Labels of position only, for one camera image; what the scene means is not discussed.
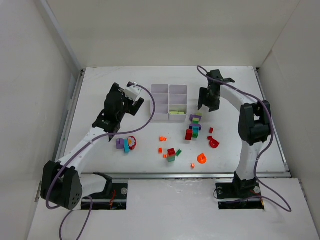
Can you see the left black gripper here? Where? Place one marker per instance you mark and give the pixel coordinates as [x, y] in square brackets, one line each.
[127, 100]

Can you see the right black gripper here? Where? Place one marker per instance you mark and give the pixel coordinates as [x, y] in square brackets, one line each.
[210, 97]

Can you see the purple lego stack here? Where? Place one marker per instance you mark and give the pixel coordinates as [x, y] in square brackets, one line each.
[195, 120]

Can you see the red long lego brick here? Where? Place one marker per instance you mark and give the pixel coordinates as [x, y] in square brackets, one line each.
[188, 134]

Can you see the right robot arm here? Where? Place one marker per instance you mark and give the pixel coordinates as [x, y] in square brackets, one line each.
[254, 124]

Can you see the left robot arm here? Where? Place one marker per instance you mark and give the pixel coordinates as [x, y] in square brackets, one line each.
[62, 185]

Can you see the right white divided container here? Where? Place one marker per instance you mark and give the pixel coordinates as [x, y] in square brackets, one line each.
[178, 99]

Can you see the white divided container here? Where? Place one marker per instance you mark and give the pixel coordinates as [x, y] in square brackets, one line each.
[178, 99]
[160, 93]

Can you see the left white divided container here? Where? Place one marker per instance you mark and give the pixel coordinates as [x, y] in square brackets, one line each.
[160, 93]

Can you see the red flower lego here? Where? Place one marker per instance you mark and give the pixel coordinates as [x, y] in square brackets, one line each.
[132, 142]

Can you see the purple arch lego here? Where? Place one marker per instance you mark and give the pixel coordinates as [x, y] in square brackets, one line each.
[120, 142]

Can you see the teal lego brick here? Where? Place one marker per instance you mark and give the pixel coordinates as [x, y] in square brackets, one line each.
[126, 146]

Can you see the red round lego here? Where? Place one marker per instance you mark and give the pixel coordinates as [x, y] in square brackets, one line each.
[212, 142]

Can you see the small orange lego pair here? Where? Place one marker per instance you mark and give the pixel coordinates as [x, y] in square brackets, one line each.
[162, 139]

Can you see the small green lego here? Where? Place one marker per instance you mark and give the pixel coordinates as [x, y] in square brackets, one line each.
[178, 152]

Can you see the orange round lego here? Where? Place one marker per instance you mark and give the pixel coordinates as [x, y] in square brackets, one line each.
[202, 159]

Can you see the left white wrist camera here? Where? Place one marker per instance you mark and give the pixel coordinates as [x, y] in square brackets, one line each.
[132, 91]

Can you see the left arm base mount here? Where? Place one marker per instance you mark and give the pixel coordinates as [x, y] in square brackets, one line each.
[112, 192]

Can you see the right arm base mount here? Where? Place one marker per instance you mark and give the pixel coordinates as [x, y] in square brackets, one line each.
[239, 195]

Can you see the aluminium rail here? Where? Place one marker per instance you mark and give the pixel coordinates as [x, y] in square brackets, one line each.
[191, 175]

